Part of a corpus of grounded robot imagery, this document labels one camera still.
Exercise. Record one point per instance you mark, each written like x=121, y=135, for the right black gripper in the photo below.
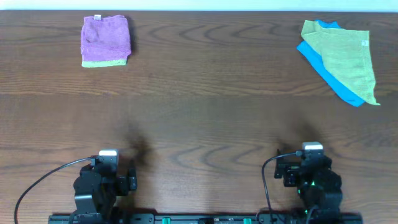
x=291, y=168

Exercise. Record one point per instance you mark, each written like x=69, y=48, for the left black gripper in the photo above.
x=131, y=182

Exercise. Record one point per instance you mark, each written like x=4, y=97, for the light green cloth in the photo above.
x=345, y=56

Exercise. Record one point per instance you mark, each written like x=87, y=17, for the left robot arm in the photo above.
x=96, y=190

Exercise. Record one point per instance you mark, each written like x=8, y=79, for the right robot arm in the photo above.
x=319, y=188

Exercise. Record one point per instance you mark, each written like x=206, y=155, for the blue cloth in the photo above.
x=329, y=76

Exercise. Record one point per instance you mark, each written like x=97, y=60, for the folded green cloth under purple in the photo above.
x=107, y=63

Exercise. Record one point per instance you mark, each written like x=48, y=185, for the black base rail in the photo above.
x=262, y=218

